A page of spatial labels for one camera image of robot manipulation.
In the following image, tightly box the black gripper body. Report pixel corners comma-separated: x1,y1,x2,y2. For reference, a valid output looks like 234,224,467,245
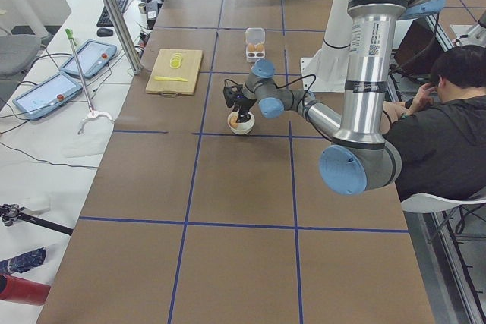
235,96,256,112

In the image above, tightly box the clear plastic egg box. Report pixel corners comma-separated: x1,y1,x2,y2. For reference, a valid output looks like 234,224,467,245
245,27,266,62

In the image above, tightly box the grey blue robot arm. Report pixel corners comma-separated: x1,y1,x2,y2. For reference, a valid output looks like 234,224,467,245
223,0,446,195

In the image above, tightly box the white ceramic bowl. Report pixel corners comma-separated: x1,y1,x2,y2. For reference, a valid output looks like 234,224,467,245
227,112,255,135

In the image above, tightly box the wooden cutting board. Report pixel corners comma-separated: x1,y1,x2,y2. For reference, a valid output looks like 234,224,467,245
145,49,203,96

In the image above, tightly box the yellow lemon slice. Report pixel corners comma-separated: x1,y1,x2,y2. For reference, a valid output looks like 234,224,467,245
169,58,182,69

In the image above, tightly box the yellow plastic knife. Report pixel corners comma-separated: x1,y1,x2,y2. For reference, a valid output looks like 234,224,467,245
153,76,188,82

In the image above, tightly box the white plastic bag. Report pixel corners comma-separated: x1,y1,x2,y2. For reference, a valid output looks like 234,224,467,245
61,119,113,158

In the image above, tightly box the blue tablet far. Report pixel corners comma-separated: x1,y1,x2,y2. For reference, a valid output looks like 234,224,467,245
59,39,118,79

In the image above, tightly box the blue tablet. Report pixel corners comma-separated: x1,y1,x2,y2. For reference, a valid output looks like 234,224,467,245
59,39,118,79
13,71,82,120

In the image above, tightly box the black computer mouse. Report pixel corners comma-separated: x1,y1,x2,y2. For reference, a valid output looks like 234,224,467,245
96,27,114,37

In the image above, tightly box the black keyboard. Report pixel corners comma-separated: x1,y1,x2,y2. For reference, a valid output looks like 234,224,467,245
96,0,131,28

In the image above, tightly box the blue tablet near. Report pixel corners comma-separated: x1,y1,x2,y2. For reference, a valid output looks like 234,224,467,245
13,71,82,120

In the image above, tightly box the white chair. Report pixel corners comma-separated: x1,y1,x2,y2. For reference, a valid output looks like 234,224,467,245
401,187,485,213

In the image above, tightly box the person in black jacket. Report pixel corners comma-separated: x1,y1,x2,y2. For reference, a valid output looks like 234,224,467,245
381,45,485,200

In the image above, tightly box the grey office chair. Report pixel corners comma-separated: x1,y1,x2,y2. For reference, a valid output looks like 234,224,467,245
1,28,41,77

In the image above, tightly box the black tripod leg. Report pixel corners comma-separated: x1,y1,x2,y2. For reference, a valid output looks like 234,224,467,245
1,204,74,236

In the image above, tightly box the dark blue folded umbrella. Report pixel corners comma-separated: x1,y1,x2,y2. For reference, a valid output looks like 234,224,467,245
1,247,46,275

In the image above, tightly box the red cylinder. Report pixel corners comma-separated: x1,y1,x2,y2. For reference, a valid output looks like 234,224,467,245
1,275,51,306

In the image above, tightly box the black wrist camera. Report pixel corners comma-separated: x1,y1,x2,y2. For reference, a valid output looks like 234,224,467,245
223,78,244,111

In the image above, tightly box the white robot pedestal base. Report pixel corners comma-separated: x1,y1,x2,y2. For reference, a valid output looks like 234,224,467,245
301,0,352,93

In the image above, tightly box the grabber stick with green handle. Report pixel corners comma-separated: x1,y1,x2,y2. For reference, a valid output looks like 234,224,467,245
65,28,115,135

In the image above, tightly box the aluminium frame post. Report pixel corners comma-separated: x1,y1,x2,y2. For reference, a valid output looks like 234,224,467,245
103,0,142,75

